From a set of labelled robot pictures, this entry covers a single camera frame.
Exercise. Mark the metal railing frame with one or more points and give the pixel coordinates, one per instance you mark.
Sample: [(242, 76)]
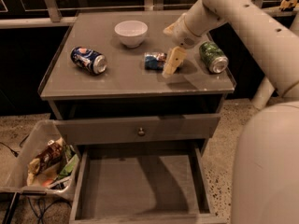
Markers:
[(44, 13)]

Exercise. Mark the blue pepsi can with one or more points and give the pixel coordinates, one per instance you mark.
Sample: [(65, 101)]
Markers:
[(92, 61)]

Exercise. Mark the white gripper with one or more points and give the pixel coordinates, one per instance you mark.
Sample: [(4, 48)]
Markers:
[(183, 34)]

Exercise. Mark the grey drawer cabinet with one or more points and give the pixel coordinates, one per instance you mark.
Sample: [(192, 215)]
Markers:
[(126, 89)]

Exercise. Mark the grey top drawer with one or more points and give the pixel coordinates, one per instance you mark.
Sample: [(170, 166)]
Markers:
[(137, 129)]

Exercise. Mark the brown snack bag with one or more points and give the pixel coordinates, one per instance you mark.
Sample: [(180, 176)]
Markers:
[(50, 155)]

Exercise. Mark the clear plastic bin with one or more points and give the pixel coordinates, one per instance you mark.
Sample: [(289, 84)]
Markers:
[(16, 181)]

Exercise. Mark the open grey middle drawer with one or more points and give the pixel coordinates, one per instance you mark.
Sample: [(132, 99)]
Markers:
[(142, 183)]

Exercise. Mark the white ceramic bowl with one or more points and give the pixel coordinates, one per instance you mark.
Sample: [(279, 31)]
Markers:
[(131, 33)]

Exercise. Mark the green snack packet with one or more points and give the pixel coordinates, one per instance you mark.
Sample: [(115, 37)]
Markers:
[(69, 167)]

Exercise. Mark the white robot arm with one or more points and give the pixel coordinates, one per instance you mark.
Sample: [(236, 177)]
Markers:
[(266, 169)]

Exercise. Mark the green soda can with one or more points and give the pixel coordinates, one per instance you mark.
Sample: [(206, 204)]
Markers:
[(213, 57)]

